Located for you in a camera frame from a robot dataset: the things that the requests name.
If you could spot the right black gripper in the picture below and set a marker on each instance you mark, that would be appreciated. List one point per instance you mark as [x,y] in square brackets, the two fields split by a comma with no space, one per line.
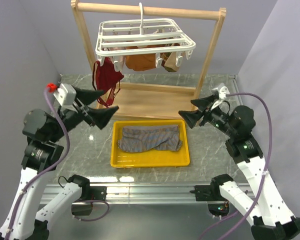
[191,117]

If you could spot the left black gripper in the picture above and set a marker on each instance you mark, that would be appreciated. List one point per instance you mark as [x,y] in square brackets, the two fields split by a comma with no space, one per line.
[99,116]

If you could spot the red underwear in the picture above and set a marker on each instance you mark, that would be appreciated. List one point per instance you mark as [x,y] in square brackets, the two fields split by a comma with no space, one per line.
[106,79]

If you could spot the grey striped underwear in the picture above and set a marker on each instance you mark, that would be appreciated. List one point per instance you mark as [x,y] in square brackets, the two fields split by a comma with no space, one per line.
[139,139]

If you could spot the white plastic clip hanger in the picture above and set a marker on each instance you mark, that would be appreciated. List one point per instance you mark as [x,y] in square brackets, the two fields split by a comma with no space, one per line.
[121,38]

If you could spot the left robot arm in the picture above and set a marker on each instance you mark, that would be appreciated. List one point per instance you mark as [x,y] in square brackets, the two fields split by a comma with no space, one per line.
[26,219]

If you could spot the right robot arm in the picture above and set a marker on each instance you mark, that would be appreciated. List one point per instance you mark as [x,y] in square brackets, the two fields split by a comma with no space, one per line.
[267,214]

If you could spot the orange underwear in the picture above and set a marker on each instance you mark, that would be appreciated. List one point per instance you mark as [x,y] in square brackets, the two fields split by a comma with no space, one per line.
[141,62]

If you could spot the wooden hanging rack stand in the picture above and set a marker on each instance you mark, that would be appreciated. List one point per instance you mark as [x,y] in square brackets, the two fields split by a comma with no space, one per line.
[139,101]

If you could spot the yellow plastic tray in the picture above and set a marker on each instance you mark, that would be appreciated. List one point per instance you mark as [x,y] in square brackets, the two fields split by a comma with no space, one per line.
[152,158]

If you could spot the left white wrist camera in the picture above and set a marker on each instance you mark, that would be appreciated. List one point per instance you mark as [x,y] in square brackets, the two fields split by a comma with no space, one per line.
[64,94]

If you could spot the aluminium mounting rail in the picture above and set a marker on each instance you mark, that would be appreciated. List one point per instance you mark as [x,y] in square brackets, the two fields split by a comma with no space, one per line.
[131,193]

